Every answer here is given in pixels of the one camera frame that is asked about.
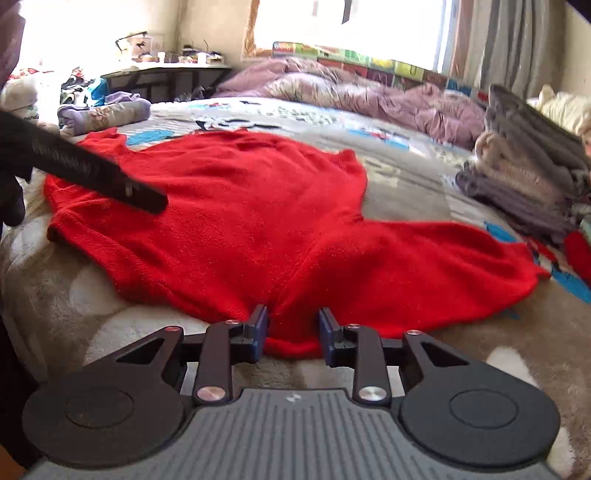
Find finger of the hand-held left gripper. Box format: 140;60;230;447
0;110;168;214

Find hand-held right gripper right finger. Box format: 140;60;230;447
318;307;484;408

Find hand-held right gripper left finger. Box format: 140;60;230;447
92;304;270;408

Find red knitted sweater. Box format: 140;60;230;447
44;128;552;361

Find pile of mixed clothes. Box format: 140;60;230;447
60;67;93;107

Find white clothes pile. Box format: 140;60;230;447
0;74;40;123

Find stack of folded grey clothes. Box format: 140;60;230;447
485;84;591;195

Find folded purple floral garment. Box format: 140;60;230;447
58;92;151;137

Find blue bag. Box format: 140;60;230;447
85;78;109;106

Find dark desk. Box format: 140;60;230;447
100;62;232;104

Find black desk lamp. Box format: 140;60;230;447
115;31;148;58

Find row of small desk items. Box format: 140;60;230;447
154;44;227;65

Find cartoon printed blanket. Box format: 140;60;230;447
0;97;591;480

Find purple-grey folded garment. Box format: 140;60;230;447
455;161;578;241

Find purple duvet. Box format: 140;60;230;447
217;58;485;148

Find beige folded garment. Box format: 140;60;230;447
475;131;573;204

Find red folded garment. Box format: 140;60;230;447
564;231;591;282

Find colourful alphabet headboard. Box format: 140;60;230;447
272;41;490;100

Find bright window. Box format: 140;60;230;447
256;0;455;70

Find cream blanket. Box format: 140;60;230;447
529;84;591;134

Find grey curtain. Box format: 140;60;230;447
455;0;566;107

